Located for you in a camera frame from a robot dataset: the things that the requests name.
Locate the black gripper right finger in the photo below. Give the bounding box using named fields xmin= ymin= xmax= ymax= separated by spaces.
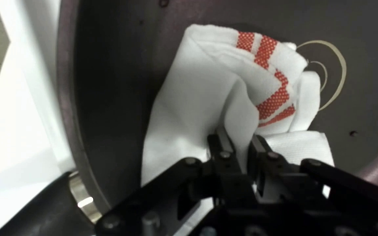
xmin=246 ymin=133 xmax=378 ymax=236

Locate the dark frying pan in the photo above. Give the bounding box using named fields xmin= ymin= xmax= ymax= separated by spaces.
xmin=0 ymin=0 xmax=378 ymax=236

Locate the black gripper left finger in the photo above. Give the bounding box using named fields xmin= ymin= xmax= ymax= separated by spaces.
xmin=95 ymin=126 xmax=253 ymax=236

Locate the white towel with red stripes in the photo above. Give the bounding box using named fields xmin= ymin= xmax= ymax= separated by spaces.
xmin=141 ymin=23 xmax=336 ymax=200

